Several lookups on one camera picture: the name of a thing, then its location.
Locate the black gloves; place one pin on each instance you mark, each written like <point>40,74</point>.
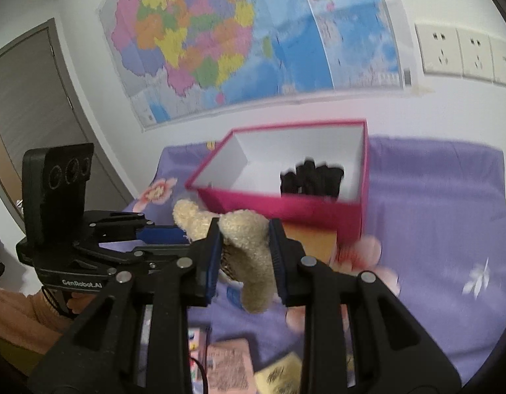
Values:
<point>312,178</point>

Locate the colourful wall map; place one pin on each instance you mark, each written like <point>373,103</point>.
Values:
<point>220,37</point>

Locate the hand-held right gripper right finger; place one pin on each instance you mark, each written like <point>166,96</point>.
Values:
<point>276,258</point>

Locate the person's left hand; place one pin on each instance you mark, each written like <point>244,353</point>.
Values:
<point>79,302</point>

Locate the yellow packet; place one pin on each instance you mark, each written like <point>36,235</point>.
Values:
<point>279,375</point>

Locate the beige plush toy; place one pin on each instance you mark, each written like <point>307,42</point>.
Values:
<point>253,246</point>

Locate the pink printed packet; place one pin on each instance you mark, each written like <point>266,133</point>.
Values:
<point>228,367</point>

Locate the purple floral bedsheet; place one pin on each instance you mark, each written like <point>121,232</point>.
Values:
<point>421,213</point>

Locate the grey door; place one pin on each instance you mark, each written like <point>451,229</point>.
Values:
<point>31,102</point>

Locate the white wall socket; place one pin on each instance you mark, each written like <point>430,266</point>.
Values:
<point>475,55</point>
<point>440,51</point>
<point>503,63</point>

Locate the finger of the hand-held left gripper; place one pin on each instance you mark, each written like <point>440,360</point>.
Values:
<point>162,234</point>
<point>146,257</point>

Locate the pink cardboard box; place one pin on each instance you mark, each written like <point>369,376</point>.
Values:
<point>286,213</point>

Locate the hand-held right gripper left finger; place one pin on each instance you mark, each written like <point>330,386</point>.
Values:
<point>212,266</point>

